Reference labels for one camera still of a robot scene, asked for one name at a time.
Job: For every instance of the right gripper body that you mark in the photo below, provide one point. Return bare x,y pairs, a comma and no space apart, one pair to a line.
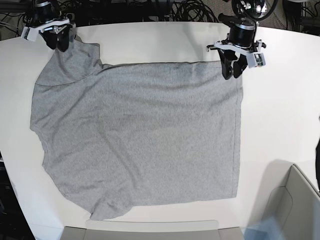
51,19

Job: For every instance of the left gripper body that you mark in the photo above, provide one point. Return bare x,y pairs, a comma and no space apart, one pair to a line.
239,41

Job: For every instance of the grey T-shirt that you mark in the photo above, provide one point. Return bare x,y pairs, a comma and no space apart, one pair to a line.
120,136

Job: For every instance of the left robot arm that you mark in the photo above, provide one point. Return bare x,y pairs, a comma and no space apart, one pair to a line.
247,13

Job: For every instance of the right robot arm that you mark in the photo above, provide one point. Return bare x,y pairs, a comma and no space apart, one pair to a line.
46,3

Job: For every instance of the grey box at right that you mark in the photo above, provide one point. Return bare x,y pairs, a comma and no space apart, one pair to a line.
293,210

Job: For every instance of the blue blurred object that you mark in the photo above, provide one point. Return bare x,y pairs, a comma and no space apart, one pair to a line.
262,228

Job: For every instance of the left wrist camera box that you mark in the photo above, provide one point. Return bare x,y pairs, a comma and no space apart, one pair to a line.
256,59

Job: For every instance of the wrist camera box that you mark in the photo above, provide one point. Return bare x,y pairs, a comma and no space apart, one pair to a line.
29,33
256,59

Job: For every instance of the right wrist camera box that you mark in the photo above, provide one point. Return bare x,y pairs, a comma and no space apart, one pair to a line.
29,33

